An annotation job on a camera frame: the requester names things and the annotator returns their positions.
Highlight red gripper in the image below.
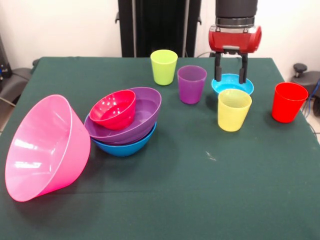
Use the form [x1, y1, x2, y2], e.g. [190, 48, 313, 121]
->
[208, 24, 263, 85]

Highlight small light blue bowl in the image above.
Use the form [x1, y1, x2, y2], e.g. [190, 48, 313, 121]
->
[211, 73, 255, 96]

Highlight purple cup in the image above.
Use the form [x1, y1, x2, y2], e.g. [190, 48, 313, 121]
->
[177, 65, 208, 105]

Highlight yellow cup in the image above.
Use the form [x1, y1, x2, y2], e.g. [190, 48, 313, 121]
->
[217, 89, 253, 132]

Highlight large purple bowl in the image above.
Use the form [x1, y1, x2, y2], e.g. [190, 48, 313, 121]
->
[84, 86, 163, 146]

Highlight small crimson bowl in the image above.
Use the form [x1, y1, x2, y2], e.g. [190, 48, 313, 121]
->
[88, 89, 137, 131]

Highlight large blue bowl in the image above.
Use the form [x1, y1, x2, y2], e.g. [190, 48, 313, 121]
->
[90, 121, 158, 158]

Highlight large pink bowl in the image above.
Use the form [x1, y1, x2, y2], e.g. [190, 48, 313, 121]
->
[4, 94, 92, 203]

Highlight green cup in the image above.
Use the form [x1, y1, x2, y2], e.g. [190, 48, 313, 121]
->
[150, 49, 179, 86]

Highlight red cup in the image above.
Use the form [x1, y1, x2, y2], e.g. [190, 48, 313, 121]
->
[271, 82, 309, 124]

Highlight black knob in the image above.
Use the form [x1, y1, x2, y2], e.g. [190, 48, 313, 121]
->
[293, 63, 308, 78]

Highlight dark green table cloth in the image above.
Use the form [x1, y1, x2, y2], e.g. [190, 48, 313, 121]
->
[0, 56, 320, 240]

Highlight black equipment box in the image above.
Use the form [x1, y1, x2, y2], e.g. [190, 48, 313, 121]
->
[0, 34, 12, 81]

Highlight black pedestal leg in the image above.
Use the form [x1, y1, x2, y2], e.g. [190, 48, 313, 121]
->
[290, 71, 320, 106]
[0, 67, 33, 107]

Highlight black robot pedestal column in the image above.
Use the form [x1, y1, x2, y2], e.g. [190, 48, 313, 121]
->
[115, 0, 202, 58]

